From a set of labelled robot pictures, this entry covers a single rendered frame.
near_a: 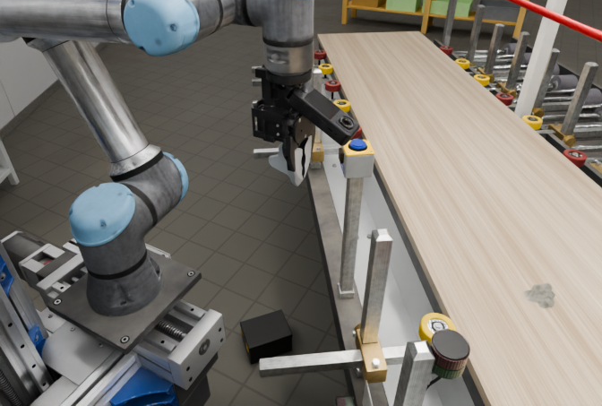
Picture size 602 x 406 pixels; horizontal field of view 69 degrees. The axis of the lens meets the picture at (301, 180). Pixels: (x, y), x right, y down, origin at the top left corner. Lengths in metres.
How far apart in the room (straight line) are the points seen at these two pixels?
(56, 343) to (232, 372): 1.11
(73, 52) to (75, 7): 0.27
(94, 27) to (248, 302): 1.84
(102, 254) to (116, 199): 0.10
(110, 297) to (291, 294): 1.49
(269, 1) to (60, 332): 0.83
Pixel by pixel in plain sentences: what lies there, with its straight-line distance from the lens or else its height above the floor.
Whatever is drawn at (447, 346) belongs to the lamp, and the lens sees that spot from 0.78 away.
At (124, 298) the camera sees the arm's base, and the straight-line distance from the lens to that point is 0.97.
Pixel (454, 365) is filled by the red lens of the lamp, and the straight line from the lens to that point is 0.77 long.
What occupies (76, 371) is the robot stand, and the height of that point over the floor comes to 0.95.
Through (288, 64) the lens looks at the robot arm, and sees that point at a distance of 0.65.
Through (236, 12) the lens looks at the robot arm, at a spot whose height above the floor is 1.60.
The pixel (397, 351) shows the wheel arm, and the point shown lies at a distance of 1.15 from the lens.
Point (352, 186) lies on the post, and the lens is 1.12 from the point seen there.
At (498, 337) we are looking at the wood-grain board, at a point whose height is 0.90.
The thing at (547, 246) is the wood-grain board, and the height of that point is 0.90.
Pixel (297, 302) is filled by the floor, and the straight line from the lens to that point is 2.30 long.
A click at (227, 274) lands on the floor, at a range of 2.46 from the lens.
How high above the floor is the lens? 1.75
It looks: 34 degrees down
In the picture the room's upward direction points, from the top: straight up
